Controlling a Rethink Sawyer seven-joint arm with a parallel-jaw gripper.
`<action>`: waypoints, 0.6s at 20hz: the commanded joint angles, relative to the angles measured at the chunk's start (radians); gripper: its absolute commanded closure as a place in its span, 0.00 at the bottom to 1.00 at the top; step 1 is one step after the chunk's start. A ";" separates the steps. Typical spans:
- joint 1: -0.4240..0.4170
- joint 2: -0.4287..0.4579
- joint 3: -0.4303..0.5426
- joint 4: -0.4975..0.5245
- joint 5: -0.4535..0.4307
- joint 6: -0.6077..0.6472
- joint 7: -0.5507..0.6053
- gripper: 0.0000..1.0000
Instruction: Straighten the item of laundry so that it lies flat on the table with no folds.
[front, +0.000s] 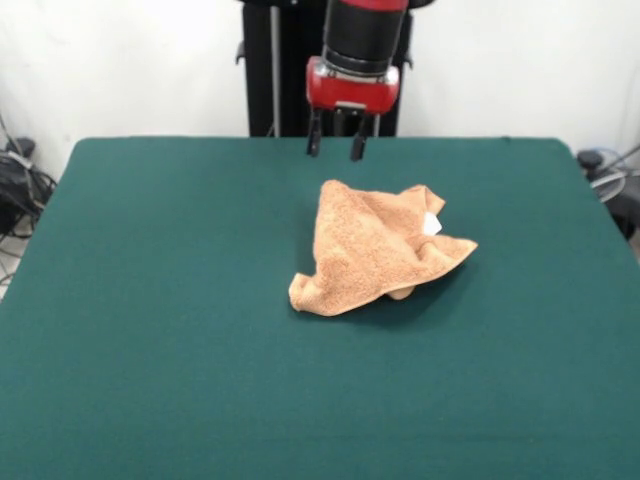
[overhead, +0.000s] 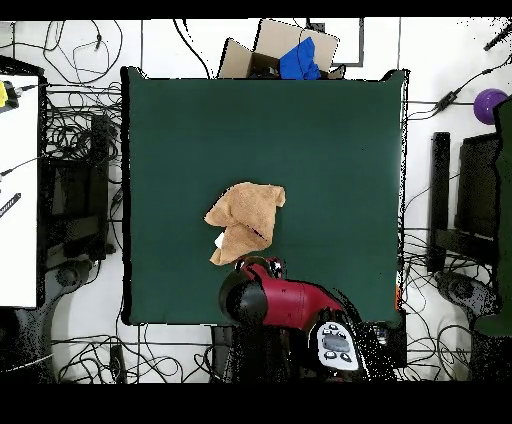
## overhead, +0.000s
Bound orange terry towel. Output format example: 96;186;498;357
203;181;287;266

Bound dark green table cloth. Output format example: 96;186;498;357
120;66;410;326

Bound black box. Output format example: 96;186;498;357
375;311;408;369

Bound black power strip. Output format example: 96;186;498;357
109;344;127;383

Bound black equipment stand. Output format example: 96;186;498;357
39;113;112;261

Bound blue cloth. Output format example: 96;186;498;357
278;36;322;80

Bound brown cardboard box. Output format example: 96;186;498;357
217;18;347;80

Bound white table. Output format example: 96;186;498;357
0;73;41;309

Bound black power adapter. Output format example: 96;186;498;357
433;89;462;114

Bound black bar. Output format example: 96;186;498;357
0;192;22;219

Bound dark green draped cloth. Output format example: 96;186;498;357
473;97;512;337

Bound purple ball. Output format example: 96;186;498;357
473;88;510;126

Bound yellow black tool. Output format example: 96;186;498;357
0;80;20;110

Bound black rod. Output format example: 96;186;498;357
482;23;512;52

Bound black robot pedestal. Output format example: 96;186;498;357
210;324;305;383

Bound black cable tangle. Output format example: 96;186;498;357
42;81;122;165
401;227;475;381

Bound black upright post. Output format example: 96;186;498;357
426;131;451;273

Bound black floor frame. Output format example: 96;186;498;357
305;17;365;68

